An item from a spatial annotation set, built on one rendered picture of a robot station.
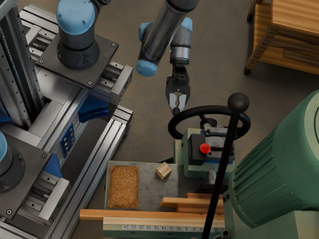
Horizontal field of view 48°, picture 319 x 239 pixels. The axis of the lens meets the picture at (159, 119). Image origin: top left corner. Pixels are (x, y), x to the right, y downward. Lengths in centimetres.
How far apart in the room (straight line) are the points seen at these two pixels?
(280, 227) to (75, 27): 84
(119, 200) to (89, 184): 74
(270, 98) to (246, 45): 44
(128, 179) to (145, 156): 103
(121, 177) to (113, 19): 169
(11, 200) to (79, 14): 59
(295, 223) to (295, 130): 14
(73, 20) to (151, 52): 27
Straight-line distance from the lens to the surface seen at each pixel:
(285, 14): 217
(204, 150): 99
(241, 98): 58
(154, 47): 118
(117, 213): 99
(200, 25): 265
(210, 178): 104
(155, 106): 220
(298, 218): 57
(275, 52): 246
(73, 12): 118
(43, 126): 132
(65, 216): 172
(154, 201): 105
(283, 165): 57
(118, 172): 104
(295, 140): 53
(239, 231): 91
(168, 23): 108
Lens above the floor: 191
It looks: 62 degrees down
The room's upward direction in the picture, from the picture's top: 19 degrees clockwise
